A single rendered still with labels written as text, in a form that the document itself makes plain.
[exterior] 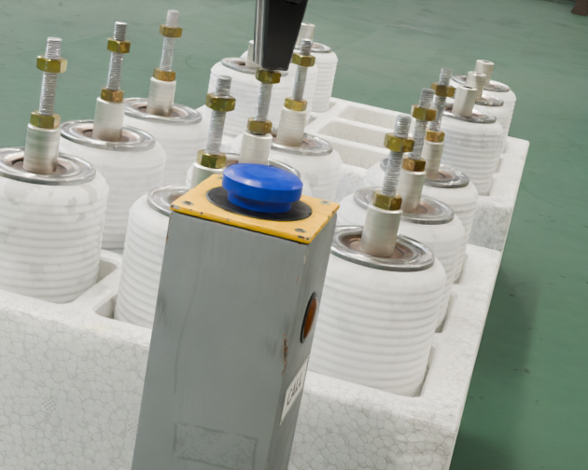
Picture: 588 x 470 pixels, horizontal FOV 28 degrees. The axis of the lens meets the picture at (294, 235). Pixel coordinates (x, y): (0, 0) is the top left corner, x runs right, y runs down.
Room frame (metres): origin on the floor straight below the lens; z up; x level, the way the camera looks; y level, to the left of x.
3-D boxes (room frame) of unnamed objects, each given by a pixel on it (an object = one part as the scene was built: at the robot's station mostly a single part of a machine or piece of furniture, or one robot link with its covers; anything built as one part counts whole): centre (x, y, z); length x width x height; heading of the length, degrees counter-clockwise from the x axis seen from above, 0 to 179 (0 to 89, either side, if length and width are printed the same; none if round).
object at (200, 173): (0.74, 0.06, 0.26); 0.02 x 0.02 x 0.03
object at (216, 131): (0.74, 0.06, 0.30); 0.01 x 0.01 x 0.08
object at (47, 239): (0.76, 0.18, 0.16); 0.10 x 0.10 x 0.18
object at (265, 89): (0.86, 0.04, 0.30); 0.01 x 0.01 x 0.08
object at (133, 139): (0.88, 0.16, 0.25); 0.08 x 0.08 x 0.01
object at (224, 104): (0.74, 0.06, 0.32); 0.02 x 0.02 x 0.01; 24
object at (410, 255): (0.72, -0.05, 0.25); 0.08 x 0.08 x 0.01
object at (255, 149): (0.86, 0.04, 0.26); 0.02 x 0.02 x 0.03
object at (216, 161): (0.74, 0.06, 0.29); 0.02 x 0.02 x 0.01; 24
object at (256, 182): (0.56, 0.02, 0.32); 0.04 x 0.04 x 0.02
